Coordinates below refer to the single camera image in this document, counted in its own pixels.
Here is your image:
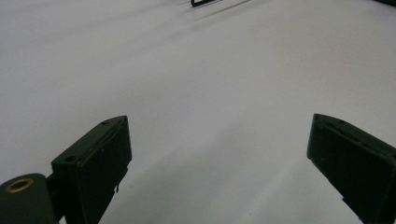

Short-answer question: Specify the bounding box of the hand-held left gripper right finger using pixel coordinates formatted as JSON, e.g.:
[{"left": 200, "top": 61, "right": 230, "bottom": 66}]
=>
[{"left": 305, "top": 113, "right": 396, "bottom": 224}]

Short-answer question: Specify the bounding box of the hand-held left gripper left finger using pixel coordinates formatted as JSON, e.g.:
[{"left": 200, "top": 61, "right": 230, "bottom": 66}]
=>
[{"left": 50, "top": 115, "right": 133, "bottom": 224}]

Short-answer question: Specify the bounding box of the black wire rack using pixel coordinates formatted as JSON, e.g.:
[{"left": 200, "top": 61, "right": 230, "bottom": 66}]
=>
[{"left": 191, "top": 0, "right": 220, "bottom": 8}]

